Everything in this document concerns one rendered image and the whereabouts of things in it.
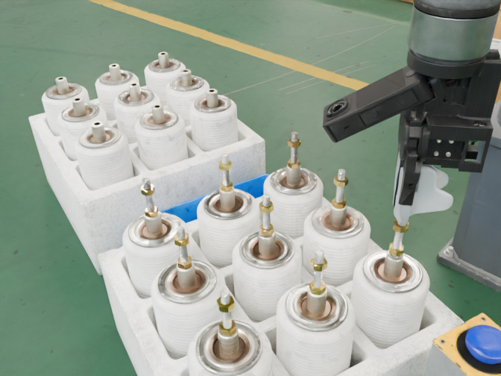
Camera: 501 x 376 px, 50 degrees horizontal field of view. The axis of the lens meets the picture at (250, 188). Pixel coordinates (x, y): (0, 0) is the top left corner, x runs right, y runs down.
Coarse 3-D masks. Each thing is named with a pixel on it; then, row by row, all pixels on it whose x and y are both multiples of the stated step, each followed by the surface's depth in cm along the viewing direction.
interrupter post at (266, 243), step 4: (260, 236) 71; (264, 236) 71; (268, 236) 71; (272, 236) 71; (260, 240) 72; (264, 240) 71; (268, 240) 71; (272, 240) 71; (260, 244) 72; (264, 244) 72; (268, 244) 72; (272, 244) 72; (260, 248) 73; (264, 248) 72; (268, 248) 72; (272, 248) 72; (260, 252) 73; (264, 252) 72; (268, 252) 72; (272, 252) 73
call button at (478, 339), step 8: (472, 328) 52; (480, 328) 52; (488, 328) 52; (496, 328) 52; (472, 336) 51; (480, 336) 51; (488, 336) 51; (496, 336) 51; (472, 344) 51; (480, 344) 51; (488, 344) 51; (496, 344) 50; (472, 352) 51; (480, 352) 50; (488, 352) 50; (496, 352) 50; (480, 360) 51; (488, 360) 50; (496, 360) 50
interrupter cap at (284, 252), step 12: (252, 240) 75; (276, 240) 75; (288, 240) 75; (240, 252) 73; (252, 252) 73; (276, 252) 73; (288, 252) 73; (252, 264) 71; (264, 264) 71; (276, 264) 71
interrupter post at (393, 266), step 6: (390, 258) 67; (396, 258) 67; (402, 258) 67; (390, 264) 68; (396, 264) 67; (402, 264) 68; (384, 270) 69; (390, 270) 68; (396, 270) 68; (390, 276) 69; (396, 276) 68
